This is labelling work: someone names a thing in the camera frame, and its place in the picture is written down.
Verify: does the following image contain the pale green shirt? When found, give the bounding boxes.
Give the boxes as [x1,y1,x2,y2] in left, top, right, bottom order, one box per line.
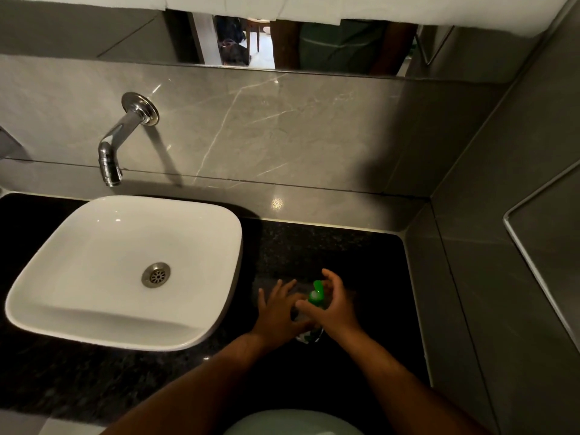
[224,409,366,435]

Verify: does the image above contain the wall mirror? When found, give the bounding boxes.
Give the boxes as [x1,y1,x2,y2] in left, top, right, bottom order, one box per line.
[0,8,546,85]

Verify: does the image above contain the white ceramic sink basin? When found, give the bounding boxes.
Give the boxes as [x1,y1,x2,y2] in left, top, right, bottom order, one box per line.
[5,195,244,352]

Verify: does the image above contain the metal sink drain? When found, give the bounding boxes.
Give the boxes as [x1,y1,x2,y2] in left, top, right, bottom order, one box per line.
[141,262,172,289]

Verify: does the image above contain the person's left hand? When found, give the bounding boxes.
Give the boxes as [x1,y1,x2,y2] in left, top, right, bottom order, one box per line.
[249,279,319,355]

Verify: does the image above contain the chrome wall faucet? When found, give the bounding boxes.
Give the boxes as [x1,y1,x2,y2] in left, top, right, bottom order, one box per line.
[98,92,160,187]

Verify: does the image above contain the person's right forearm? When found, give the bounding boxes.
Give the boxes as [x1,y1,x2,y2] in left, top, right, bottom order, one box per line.
[335,327,494,435]

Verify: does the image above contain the person's left forearm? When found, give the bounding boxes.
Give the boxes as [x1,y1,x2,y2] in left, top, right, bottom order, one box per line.
[102,333,291,435]

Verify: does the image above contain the green pump soap bottle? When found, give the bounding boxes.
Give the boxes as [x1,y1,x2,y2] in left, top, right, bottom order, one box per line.
[295,280,328,345]

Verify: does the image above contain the person's right hand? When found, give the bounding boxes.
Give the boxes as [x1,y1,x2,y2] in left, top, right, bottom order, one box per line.
[295,268,364,345]

